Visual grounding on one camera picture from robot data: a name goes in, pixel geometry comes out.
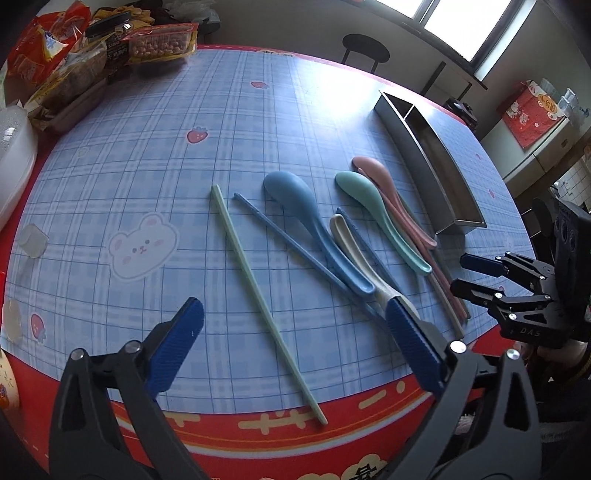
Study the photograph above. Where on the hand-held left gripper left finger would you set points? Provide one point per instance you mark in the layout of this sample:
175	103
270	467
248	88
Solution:
184	332

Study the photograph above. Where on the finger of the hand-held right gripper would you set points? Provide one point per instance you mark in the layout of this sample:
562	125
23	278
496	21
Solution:
521	314
480	264

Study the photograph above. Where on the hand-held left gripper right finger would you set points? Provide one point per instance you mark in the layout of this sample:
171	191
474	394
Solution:
415	341

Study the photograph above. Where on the blue chopstick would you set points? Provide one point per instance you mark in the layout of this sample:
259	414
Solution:
277	230
358	235

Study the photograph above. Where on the beige spoon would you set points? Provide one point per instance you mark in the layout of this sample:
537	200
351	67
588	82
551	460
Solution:
344	235

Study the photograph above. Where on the metal utensil tray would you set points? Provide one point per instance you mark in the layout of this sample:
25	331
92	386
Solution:
415	138

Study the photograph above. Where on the green spoon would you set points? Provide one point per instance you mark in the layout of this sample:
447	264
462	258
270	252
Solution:
355	184

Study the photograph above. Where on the pink spoon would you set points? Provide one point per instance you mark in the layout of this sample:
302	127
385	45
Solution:
369	165

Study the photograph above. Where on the blue spoon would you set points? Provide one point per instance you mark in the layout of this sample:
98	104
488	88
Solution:
288	189

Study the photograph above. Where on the person's right forearm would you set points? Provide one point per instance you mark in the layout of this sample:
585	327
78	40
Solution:
565	362

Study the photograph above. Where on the black round chair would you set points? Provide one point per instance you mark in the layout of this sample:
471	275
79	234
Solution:
539	217

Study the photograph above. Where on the white cabinet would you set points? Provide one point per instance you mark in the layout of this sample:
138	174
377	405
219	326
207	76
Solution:
526	154

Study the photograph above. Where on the small black object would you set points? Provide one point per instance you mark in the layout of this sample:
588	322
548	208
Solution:
461	115

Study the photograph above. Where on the clear plastic cups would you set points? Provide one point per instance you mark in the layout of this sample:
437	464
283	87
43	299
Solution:
575	106

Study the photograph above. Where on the blue plaid tablecloth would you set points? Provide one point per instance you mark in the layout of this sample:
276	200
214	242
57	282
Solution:
161	161

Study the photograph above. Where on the clear plastic piece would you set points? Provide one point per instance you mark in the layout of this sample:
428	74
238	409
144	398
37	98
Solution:
10	321

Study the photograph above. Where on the small clear plastic cup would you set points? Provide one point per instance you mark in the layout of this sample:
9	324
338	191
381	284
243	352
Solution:
33	241

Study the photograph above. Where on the white cup with orange print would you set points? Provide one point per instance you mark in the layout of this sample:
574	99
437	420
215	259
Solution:
7	383

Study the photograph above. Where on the white plastic container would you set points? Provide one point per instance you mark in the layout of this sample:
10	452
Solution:
14	161

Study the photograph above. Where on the window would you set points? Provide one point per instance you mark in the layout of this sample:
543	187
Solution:
461	23

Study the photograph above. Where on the grey plastic tray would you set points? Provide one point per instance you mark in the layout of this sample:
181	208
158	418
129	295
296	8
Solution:
74	113

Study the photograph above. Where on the black round stool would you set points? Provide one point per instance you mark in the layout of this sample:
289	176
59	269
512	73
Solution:
364	44

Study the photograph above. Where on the clear peanut pack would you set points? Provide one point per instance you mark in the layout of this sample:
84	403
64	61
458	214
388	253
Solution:
159	44

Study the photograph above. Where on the black label snack pack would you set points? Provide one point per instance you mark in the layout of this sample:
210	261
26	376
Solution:
111	44

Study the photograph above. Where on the red orange snack bag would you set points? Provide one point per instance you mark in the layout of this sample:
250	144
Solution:
41	41

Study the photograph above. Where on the yellow snack bag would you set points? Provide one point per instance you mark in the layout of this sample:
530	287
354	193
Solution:
124	14

